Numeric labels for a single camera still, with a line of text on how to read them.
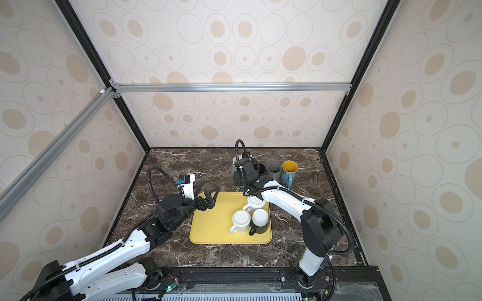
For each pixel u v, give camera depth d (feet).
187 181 2.10
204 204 2.17
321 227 1.48
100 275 1.50
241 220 2.71
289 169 3.26
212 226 3.09
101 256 1.49
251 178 2.15
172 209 1.81
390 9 2.22
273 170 3.25
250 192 2.05
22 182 1.76
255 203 2.81
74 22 2.30
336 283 2.35
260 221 2.61
